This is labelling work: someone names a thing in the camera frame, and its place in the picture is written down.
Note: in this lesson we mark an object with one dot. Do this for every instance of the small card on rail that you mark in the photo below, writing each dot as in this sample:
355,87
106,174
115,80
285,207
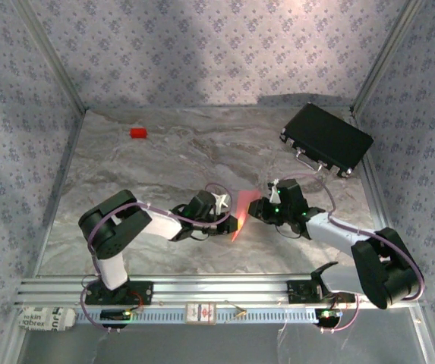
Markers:
201,313

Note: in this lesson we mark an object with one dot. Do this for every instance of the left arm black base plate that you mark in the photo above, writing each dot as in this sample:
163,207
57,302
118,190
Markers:
141,292

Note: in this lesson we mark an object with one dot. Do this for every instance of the grey flat panel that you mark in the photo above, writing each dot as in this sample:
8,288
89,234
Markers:
217,345

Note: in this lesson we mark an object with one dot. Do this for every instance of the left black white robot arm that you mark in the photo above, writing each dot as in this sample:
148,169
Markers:
164,227

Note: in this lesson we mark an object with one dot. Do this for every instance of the aluminium table side rail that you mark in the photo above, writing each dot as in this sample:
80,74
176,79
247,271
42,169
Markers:
65,170
376,186

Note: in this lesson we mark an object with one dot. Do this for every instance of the aluminium frame post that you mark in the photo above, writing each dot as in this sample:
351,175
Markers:
53,57
385,57

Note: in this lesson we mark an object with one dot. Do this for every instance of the left black controller board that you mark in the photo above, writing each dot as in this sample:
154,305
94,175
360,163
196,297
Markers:
114,316

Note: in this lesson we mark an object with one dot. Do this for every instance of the aluminium mounting rail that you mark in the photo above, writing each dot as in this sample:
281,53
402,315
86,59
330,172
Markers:
221,288

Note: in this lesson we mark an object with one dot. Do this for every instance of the pink square paper sheet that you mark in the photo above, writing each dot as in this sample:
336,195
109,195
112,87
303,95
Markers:
245,201

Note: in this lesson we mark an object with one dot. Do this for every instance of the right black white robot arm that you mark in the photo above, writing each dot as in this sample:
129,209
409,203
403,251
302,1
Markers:
331,231

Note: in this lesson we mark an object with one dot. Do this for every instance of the small red block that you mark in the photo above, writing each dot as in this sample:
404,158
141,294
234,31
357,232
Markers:
138,133

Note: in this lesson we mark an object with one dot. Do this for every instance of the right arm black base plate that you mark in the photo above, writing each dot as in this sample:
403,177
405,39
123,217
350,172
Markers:
297,292

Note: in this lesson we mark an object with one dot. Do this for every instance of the black controller board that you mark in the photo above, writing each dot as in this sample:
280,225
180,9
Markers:
328,317
114,316

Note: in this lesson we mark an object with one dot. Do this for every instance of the white label tag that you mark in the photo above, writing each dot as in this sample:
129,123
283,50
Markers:
44,319

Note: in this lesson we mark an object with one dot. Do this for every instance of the right black controller board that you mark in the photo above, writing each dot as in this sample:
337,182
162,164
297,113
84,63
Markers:
328,317

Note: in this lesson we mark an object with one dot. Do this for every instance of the small brass clip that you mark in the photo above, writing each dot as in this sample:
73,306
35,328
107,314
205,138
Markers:
240,312

